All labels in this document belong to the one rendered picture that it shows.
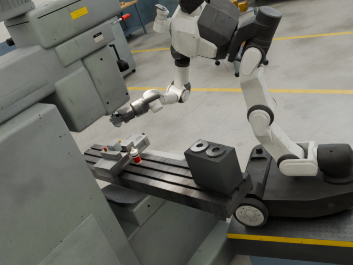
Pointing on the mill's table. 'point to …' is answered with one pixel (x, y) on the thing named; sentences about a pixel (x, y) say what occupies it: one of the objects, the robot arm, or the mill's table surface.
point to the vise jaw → (126, 145)
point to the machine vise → (120, 157)
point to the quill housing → (107, 79)
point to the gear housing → (84, 43)
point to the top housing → (59, 21)
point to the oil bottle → (135, 156)
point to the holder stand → (214, 165)
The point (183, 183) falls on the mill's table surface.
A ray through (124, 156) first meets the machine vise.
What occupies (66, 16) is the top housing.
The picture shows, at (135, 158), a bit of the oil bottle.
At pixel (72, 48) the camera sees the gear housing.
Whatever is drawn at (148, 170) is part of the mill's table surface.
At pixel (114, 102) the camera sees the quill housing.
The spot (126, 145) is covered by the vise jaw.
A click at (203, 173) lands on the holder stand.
